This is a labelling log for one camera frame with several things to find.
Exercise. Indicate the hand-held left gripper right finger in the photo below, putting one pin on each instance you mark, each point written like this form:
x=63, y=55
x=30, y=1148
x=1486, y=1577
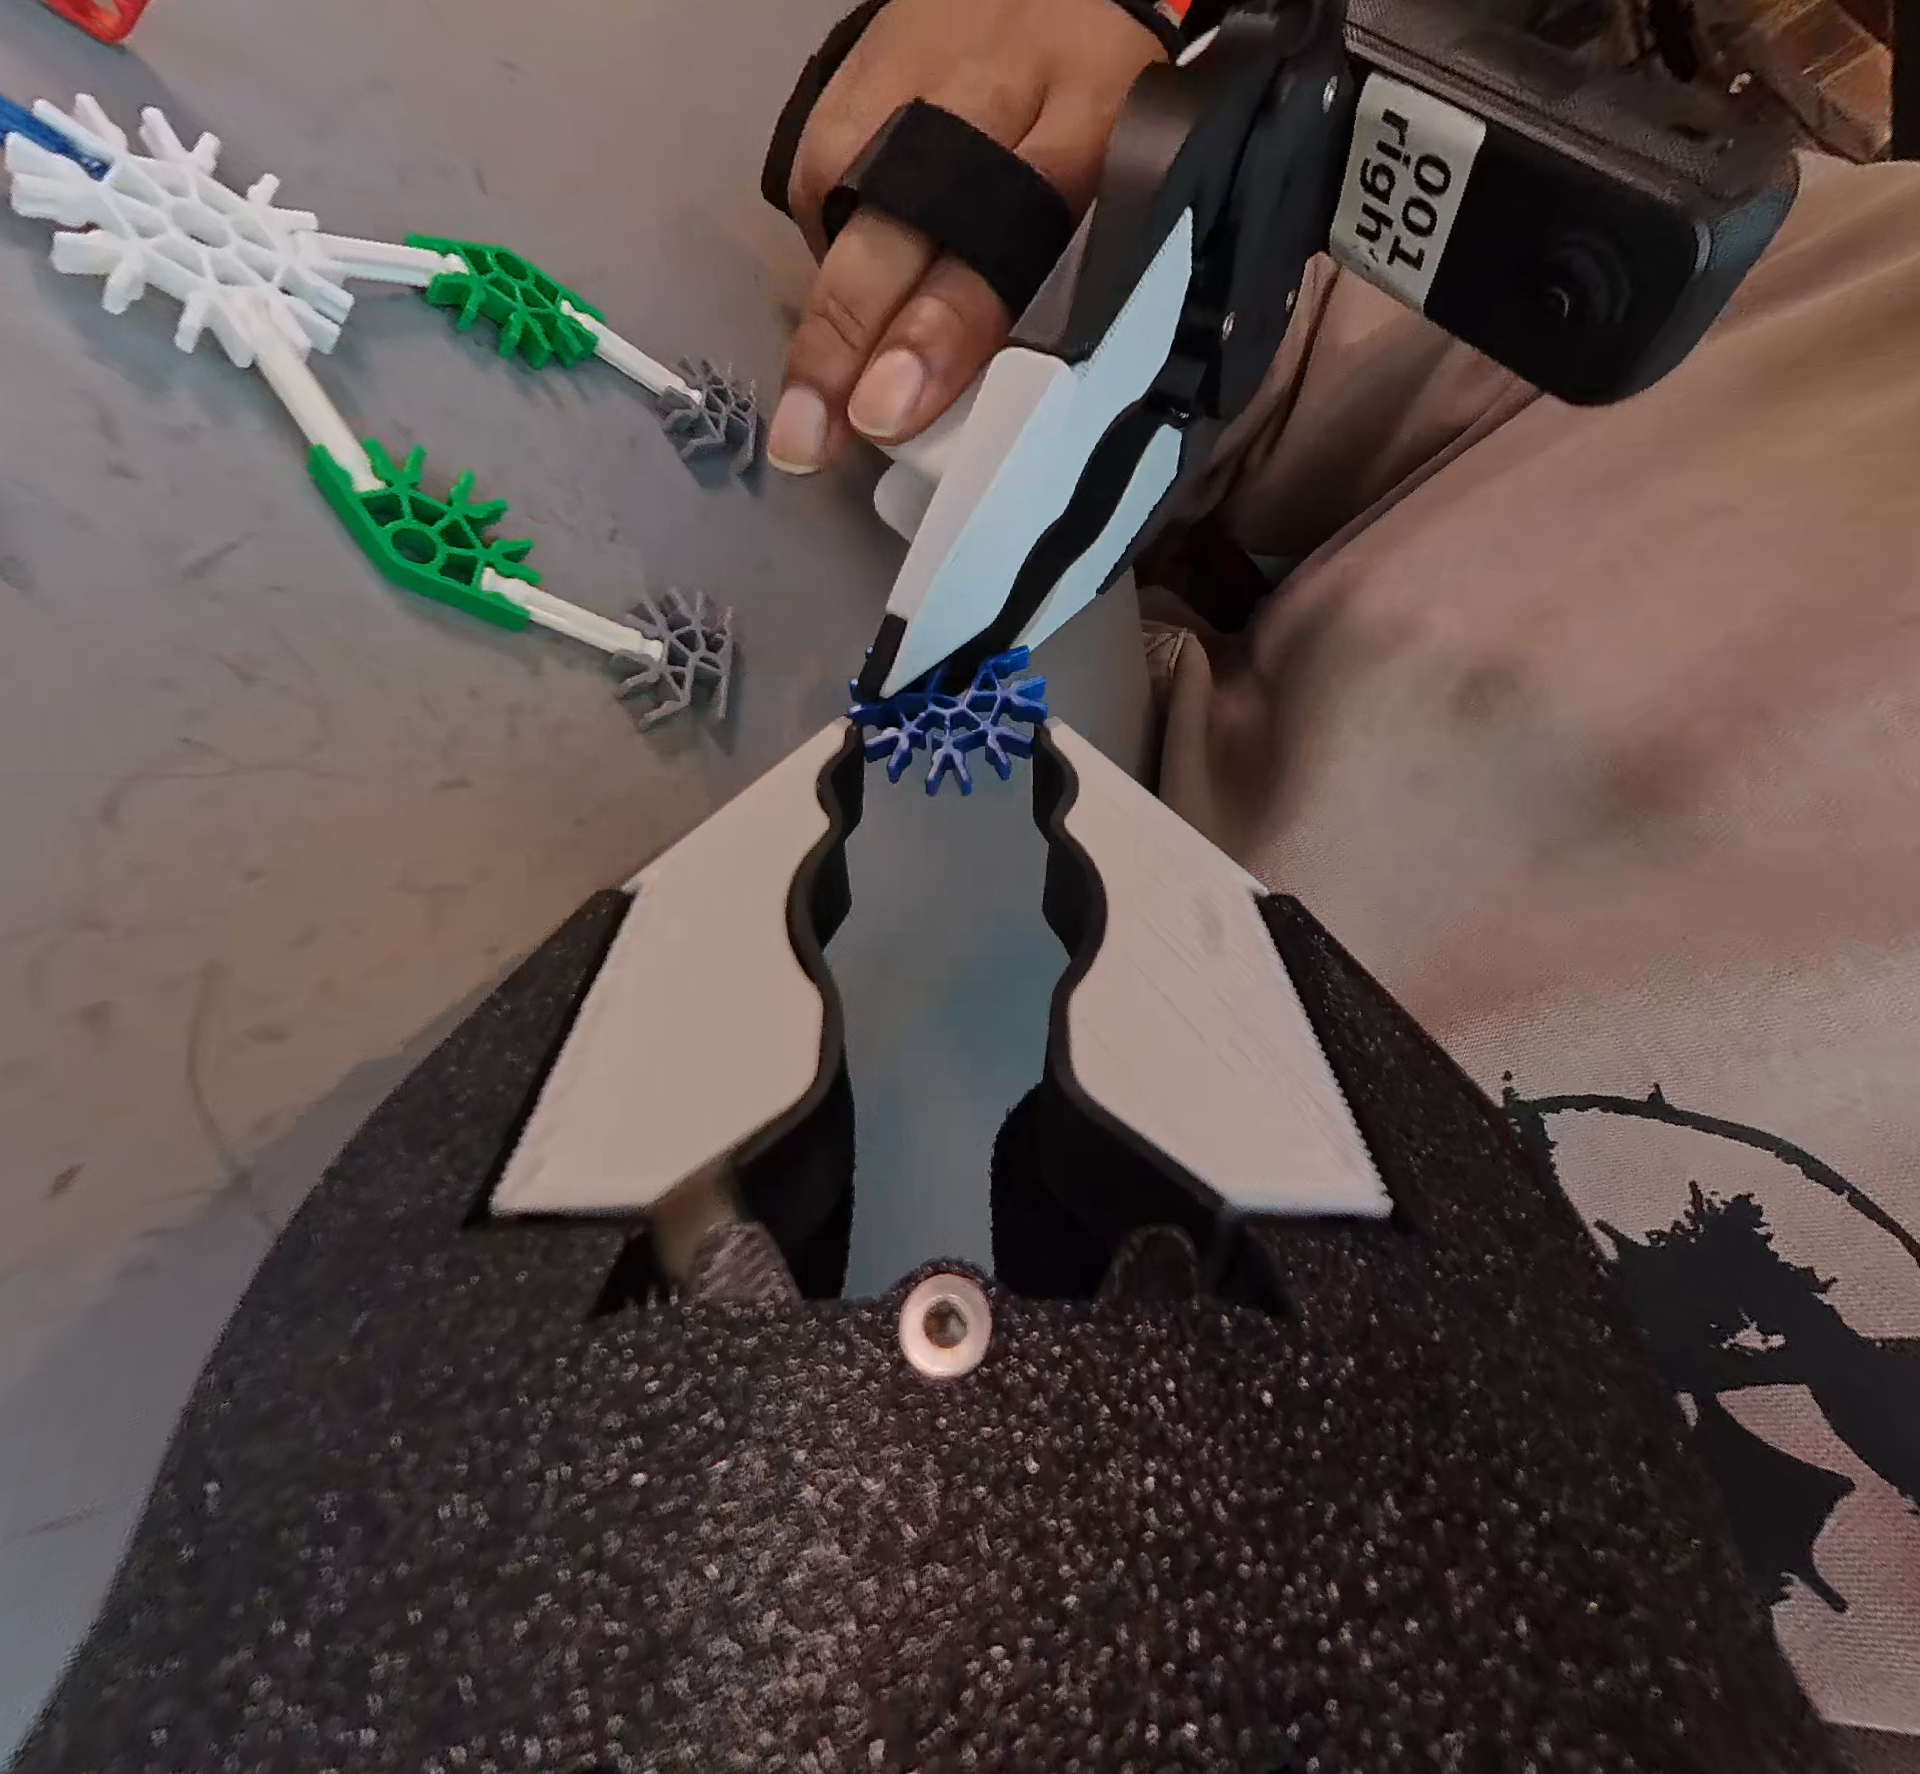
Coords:
x=1215, y=1054

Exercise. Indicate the grey desk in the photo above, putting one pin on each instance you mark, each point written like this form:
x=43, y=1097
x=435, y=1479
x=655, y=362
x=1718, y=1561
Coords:
x=451, y=904

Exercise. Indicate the person's right forearm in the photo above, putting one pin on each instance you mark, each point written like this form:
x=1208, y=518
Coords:
x=1350, y=424

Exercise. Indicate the construction toy figure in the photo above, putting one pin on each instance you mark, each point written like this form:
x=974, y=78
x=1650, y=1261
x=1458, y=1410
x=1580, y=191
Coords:
x=195, y=237

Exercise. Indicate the person's right hand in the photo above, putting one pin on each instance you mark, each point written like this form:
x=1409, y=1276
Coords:
x=975, y=49

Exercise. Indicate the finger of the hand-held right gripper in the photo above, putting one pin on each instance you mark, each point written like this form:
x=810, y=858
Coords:
x=1049, y=455
x=1124, y=514

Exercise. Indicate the grey snowflake toy connector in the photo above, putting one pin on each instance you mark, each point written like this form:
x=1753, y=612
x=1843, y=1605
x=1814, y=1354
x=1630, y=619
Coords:
x=683, y=664
x=712, y=417

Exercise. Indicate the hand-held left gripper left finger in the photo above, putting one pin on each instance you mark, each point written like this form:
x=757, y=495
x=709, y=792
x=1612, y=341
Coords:
x=660, y=1054

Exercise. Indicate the blue snowflake toy connector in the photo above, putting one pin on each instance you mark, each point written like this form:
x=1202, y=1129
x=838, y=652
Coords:
x=945, y=723

